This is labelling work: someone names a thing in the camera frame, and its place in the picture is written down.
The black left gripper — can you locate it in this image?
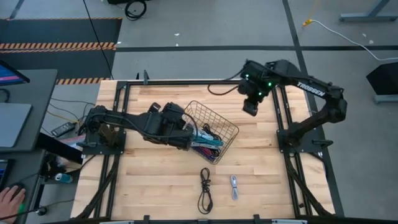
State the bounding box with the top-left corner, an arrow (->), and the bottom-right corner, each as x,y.
143,102 -> 194,151

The white USB cable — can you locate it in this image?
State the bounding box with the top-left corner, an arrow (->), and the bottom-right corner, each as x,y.
193,128 -> 216,141

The teal braided USB cable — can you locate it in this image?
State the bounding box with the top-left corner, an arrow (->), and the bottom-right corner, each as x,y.
190,136 -> 225,147

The red braided USB cable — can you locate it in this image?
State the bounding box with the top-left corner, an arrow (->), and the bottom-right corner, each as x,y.
197,146 -> 219,158

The black USB cable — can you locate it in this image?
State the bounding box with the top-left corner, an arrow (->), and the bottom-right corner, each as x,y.
197,167 -> 215,215
201,123 -> 223,141

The purple braided USB cable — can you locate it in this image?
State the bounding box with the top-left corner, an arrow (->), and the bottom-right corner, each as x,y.
192,148 -> 220,164

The light grey USB cable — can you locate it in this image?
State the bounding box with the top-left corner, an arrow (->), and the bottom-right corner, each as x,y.
229,174 -> 239,201

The black power adapter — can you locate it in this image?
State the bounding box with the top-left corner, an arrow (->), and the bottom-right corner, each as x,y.
50,121 -> 76,138

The teal bottle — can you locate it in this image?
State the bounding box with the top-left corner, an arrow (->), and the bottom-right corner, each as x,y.
53,172 -> 73,184

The grey desk foot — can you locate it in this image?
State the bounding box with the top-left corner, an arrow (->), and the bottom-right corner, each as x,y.
373,93 -> 398,105
338,0 -> 398,22

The black box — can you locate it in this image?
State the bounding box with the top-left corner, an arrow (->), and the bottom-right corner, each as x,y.
366,61 -> 398,98

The black desk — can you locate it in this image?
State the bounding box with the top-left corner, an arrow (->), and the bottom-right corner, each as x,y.
0,149 -> 43,224
0,68 -> 58,154

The black striped floor mat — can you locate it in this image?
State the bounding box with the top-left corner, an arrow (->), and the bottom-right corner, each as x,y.
0,17 -> 123,85

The grey laptop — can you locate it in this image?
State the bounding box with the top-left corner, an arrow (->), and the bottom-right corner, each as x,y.
0,102 -> 33,148

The black computer mouse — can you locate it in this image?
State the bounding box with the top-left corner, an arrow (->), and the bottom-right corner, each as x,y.
8,182 -> 26,200

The black computer monitor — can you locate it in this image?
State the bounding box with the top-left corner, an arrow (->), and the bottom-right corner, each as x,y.
0,59 -> 31,86

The person's hand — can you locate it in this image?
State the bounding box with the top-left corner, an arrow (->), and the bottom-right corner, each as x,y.
0,185 -> 27,224

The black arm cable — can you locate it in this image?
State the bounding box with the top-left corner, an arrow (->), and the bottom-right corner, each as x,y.
207,68 -> 246,96

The gold wire basket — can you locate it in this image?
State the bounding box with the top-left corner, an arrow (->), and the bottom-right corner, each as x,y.
182,100 -> 241,166

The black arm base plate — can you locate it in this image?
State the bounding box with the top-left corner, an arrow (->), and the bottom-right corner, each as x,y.
81,128 -> 127,156
276,126 -> 325,154

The white floor cable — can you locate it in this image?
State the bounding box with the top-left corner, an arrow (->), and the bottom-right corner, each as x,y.
303,18 -> 398,62

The thin black hanging cable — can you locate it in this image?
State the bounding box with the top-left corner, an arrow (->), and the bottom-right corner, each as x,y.
81,0 -> 114,80

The black cable coil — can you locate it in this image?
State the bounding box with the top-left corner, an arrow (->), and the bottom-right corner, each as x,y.
124,0 -> 148,21

